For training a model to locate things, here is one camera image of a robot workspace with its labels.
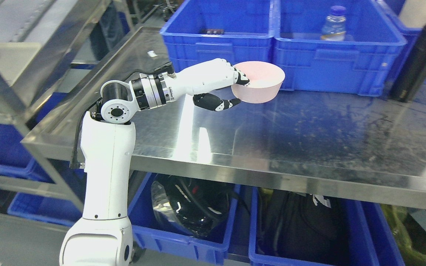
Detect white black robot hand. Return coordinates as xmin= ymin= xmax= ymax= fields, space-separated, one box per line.
xmin=164 ymin=58 xmax=250 ymax=112

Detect pink plastic bowl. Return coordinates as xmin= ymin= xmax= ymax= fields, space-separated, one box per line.
xmin=231 ymin=61 xmax=285 ymax=104

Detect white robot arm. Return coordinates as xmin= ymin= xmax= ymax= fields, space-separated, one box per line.
xmin=59 ymin=74 xmax=174 ymax=266

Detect blue bin under table middle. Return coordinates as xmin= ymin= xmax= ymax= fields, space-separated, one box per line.
xmin=248 ymin=188 xmax=405 ymax=266

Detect blue bin under table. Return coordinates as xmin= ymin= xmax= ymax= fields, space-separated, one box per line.
xmin=128 ymin=173 xmax=243 ymax=265
xmin=248 ymin=188 xmax=405 ymax=266
xmin=380 ymin=204 xmax=426 ymax=266

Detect steel shelf rack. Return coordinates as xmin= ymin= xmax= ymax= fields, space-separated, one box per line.
xmin=0 ymin=0 xmax=132 ymax=215

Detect black items in left crate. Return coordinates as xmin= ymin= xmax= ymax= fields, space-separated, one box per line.
xmin=202 ymin=29 xmax=224 ymax=35

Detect small white paper scrap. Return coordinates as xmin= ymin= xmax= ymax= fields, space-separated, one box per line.
xmin=147 ymin=50 xmax=158 ymax=58

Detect left blue crate on table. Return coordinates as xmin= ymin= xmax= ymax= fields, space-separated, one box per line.
xmin=160 ymin=0 xmax=273 ymax=71

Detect blue crate on table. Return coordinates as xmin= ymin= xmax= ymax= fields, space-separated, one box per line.
xmin=160 ymin=0 xmax=273 ymax=71
xmin=272 ymin=0 xmax=407 ymax=96

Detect blue bin under table left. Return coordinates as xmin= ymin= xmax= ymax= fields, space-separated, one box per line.
xmin=128 ymin=173 xmax=243 ymax=265

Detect clear water bottle blue cap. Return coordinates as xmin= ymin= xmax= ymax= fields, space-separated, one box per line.
xmin=321 ymin=5 xmax=347 ymax=41

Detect right blue crate on table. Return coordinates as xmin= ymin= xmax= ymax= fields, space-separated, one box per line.
xmin=272 ymin=0 xmax=407 ymax=96

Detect steel work table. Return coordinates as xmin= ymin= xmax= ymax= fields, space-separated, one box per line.
xmin=21 ymin=26 xmax=426 ymax=213

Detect black thermos flask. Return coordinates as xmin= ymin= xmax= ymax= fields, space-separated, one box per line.
xmin=389 ymin=25 xmax=426 ymax=103

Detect blue bin under table right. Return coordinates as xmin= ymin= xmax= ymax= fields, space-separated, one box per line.
xmin=380 ymin=204 xmax=426 ymax=266

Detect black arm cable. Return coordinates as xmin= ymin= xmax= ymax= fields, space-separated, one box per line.
xmin=70 ymin=62 xmax=175 ymax=170

